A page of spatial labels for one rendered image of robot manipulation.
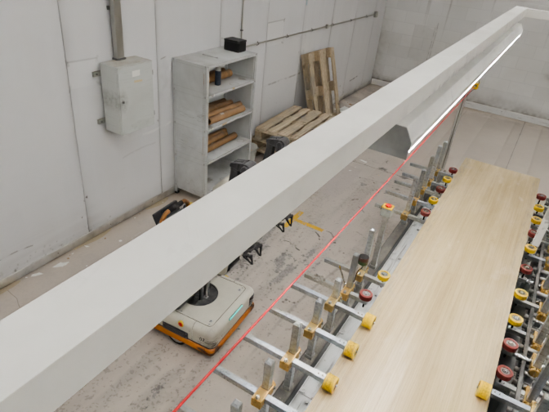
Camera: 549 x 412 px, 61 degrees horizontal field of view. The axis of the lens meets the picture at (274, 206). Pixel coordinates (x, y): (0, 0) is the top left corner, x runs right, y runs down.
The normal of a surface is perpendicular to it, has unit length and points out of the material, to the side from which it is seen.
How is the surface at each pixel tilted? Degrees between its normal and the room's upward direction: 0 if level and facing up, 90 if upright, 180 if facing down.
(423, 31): 90
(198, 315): 0
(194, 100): 90
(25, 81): 90
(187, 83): 90
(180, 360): 0
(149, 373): 0
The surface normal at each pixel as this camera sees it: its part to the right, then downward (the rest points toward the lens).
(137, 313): 0.85, 0.33
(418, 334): 0.09, -0.85
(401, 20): -0.52, 0.40
